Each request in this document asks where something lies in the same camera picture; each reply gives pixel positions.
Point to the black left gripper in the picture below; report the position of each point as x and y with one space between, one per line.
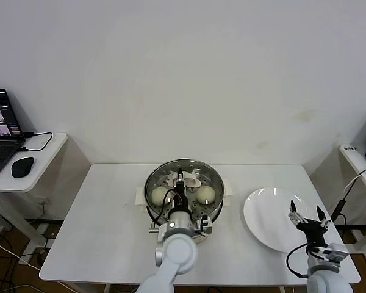
180 195

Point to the white steamed baozi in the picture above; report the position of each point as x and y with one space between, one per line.
158 196
206 195

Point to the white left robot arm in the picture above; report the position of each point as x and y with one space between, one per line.
177 250

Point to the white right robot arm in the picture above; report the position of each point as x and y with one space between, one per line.
326 277

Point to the perforated steel steamer basket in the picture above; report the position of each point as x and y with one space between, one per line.
215 210

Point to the black computer mouse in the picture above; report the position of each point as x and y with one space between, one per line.
22 167

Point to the cream electric pot base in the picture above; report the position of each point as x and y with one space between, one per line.
228 195

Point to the white side table with label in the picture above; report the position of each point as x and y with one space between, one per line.
353 158

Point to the round glass pot lid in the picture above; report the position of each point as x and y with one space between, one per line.
213 180

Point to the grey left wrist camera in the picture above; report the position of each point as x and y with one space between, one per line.
205 226

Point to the white wall socket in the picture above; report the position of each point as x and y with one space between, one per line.
42 201

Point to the white round plate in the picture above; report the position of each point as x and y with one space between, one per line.
268 219

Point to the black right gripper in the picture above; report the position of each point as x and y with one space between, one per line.
311 230

